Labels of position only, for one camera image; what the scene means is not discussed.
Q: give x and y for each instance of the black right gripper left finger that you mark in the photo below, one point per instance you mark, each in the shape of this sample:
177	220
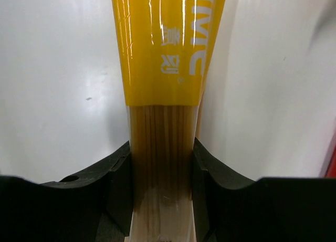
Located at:
94	204

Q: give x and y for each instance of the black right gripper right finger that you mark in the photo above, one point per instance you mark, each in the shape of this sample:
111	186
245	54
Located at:
231	207

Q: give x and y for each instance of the red spaghetti bag near shelf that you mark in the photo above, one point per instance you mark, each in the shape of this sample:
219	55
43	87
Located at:
328	156

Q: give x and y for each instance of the yellow Pastatime bag front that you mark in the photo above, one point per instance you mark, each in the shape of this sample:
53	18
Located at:
165	48

